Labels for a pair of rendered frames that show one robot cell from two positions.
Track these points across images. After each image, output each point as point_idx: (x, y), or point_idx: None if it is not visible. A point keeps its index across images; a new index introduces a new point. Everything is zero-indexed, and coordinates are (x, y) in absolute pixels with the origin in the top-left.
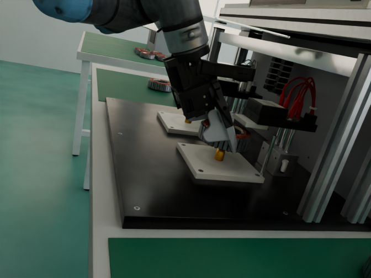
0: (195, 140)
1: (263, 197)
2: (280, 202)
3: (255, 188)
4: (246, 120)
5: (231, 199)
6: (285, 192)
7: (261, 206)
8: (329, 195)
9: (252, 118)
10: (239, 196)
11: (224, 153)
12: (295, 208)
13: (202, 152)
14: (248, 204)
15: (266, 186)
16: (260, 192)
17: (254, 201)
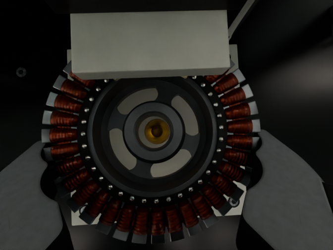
0: (8, 149)
1: (290, 80)
2: (303, 50)
3: (257, 79)
4: (193, 49)
5: (309, 155)
6: (263, 16)
7: (324, 101)
8: None
9: (176, 4)
10: (294, 132)
11: (166, 123)
12: (321, 29)
13: (124, 164)
14: (320, 125)
15: (243, 46)
16: (274, 78)
17: (309, 107)
